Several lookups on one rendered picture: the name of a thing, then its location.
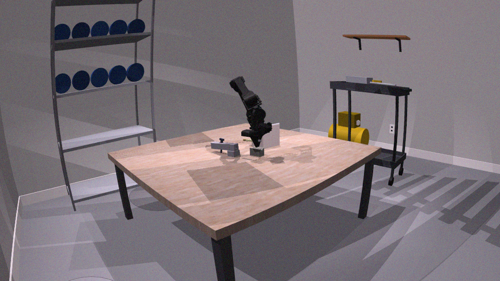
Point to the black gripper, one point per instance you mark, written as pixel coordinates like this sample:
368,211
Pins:
252,133

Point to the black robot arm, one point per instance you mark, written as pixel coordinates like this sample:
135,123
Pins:
252,104

